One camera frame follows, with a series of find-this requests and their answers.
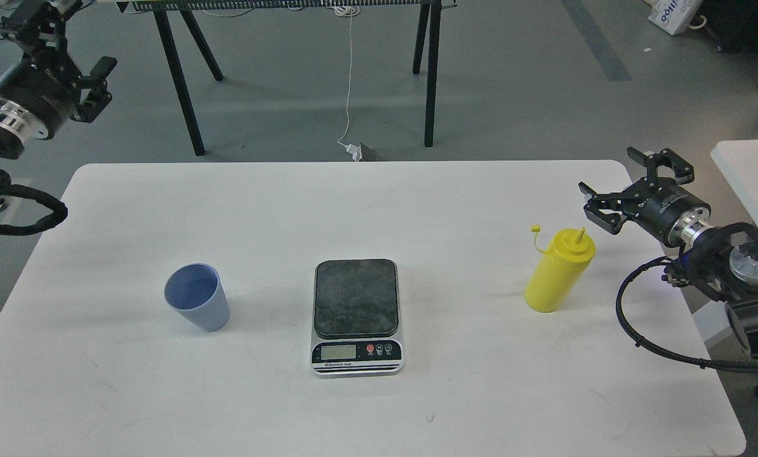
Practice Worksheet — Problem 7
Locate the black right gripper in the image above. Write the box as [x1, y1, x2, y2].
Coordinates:
[578, 147, 712, 247]

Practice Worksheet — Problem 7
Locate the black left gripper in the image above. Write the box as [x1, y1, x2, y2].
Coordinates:
[0, 1, 117, 138]

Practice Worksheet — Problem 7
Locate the yellow squeeze bottle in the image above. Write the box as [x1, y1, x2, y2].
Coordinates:
[524, 225, 596, 313]

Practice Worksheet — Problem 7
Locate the blue ribbed plastic cup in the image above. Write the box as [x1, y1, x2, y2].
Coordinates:
[163, 263, 230, 332]

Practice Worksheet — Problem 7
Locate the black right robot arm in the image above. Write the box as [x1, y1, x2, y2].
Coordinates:
[579, 147, 758, 376]

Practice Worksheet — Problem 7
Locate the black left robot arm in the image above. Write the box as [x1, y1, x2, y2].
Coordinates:
[0, 1, 117, 236]

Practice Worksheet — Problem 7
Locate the black digital kitchen scale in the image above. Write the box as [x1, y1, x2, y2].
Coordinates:
[310, 258, 404, 377]

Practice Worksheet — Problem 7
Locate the white cardboard box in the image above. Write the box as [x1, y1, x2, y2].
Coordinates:
[647, 1, 707, 36]

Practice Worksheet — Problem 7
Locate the black trestle table background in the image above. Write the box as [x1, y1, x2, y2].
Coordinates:
[116, 0, 459, 157]

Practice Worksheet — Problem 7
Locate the white power adapter on floor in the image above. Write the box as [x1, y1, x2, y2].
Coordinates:
[345, 143, 378, 162]

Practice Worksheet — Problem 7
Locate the white hanging cable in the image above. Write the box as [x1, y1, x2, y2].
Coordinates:
[336, 0, 362, 150]

